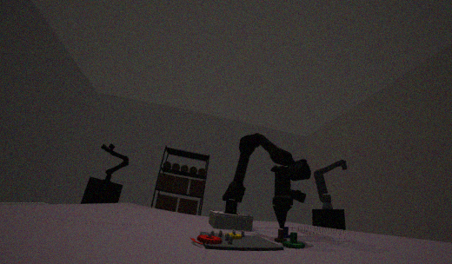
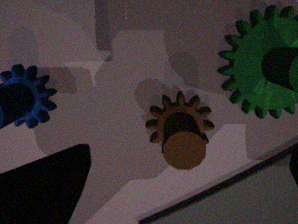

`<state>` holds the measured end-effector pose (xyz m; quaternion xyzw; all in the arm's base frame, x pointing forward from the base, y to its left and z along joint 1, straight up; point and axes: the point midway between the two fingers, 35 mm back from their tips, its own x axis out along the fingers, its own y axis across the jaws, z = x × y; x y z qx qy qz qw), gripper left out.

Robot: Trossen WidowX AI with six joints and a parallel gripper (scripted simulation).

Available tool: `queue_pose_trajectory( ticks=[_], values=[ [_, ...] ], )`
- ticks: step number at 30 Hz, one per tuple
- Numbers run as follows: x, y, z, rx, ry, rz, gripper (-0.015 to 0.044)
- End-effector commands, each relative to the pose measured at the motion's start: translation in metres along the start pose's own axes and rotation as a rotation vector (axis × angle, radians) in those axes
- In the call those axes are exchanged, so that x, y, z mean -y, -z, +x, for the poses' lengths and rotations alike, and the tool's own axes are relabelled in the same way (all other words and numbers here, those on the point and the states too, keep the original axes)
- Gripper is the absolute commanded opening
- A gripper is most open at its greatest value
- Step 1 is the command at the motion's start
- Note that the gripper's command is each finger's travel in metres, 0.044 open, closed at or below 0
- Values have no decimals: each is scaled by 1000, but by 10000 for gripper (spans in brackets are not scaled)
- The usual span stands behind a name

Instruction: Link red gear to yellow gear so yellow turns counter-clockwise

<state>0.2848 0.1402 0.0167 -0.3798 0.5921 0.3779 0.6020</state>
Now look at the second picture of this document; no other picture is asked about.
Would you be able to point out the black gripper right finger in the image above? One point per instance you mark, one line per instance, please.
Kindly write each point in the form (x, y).
(293, 165)

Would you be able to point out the blue gear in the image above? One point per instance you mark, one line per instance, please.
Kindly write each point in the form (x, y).
(24, 98)

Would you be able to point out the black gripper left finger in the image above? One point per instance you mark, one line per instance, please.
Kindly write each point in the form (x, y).
(45, 191)

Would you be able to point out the green gear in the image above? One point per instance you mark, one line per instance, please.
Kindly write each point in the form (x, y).
(263, 64)

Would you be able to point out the brown gear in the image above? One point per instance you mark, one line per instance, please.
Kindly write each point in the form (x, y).
(181, 130)

